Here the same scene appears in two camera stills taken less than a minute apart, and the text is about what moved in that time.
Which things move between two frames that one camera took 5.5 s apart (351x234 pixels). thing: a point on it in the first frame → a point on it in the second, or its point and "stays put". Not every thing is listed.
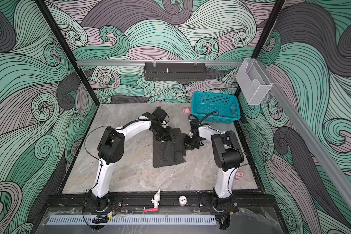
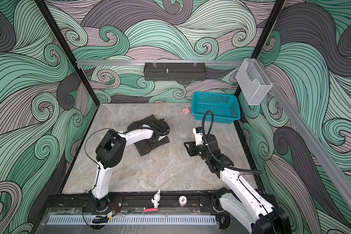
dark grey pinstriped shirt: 167,152 → 144,146
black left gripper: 166,137 stays put
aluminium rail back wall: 216,62 stays put
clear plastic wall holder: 254,83 stays put
